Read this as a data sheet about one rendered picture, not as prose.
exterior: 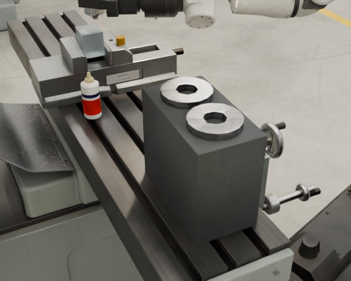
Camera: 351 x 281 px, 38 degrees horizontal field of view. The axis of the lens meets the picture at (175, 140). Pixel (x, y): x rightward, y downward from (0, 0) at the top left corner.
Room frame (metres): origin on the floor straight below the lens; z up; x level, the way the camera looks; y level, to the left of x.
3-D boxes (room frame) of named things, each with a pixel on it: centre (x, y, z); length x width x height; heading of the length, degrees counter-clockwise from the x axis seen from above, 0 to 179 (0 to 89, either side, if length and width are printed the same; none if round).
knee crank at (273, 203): (1.21, -0.36, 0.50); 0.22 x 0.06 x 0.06; 116
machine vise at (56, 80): (1.16, 0.18, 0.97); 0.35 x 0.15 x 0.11; 114
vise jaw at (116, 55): (1.17, 0.15, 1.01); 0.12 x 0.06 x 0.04; 24
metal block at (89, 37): (1.15, 0.21, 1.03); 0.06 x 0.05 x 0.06; 24
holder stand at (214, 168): (0.72, -0.04, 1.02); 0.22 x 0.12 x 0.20; 25
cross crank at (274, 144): (1.32, -0.27, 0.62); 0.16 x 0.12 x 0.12; 116
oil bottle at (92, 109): (1.00, 0.19, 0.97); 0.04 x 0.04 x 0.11
